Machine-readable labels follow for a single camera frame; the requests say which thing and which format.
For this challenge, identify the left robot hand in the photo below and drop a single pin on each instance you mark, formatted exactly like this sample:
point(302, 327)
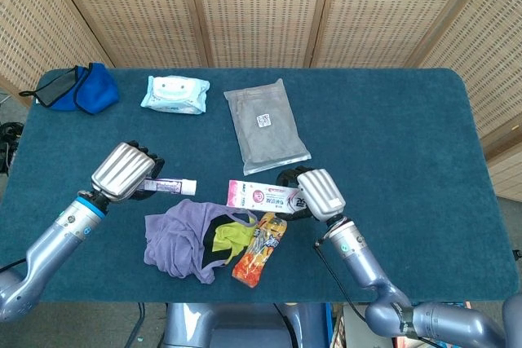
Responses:
point(120, 170)

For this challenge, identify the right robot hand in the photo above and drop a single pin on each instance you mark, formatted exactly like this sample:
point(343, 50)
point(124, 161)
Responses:
point(322, 193)

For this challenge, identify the purple white toothpaste tube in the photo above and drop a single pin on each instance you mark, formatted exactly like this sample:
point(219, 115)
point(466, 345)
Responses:
point(175, 187)

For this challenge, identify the pink white toothpaste box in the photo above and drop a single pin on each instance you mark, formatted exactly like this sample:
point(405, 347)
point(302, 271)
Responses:
point(261, 197)

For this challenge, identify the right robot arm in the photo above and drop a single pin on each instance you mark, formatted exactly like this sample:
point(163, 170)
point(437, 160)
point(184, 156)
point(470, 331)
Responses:
point(363, 258)

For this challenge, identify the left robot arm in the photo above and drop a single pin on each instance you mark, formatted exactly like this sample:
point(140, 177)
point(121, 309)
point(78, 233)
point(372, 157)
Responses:
point(53, 242)

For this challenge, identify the blue cloth with grey mesh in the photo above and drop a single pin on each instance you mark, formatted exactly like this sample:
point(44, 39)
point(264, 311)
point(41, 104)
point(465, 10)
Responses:
point(95, 91)

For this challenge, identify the grey clothing in clear bag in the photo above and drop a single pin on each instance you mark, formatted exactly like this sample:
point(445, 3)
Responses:
point(265, 132)

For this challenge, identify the lavender purple garment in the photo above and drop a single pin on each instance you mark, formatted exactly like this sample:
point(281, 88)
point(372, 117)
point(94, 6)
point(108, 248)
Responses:
point(171, 238)

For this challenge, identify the orange drink bottle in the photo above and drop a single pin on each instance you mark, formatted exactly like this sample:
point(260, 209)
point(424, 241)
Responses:
point(259, 254)

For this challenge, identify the teal table mat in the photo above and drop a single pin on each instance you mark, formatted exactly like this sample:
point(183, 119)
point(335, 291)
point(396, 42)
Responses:
point(387, 128)

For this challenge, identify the light blue wet wipes pack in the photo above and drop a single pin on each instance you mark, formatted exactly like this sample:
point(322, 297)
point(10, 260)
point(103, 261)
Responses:
point(175, 93)

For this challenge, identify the yellow-green garment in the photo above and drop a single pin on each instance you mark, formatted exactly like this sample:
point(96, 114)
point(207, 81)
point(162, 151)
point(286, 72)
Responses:
point(232, 236)

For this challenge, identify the grey-blue robot torso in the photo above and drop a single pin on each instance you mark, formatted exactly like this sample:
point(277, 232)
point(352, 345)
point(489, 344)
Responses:
point(228, 327)

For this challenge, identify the wooden bamboo folding screen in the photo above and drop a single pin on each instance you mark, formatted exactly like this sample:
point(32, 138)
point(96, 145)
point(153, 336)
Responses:
point(261, 10)

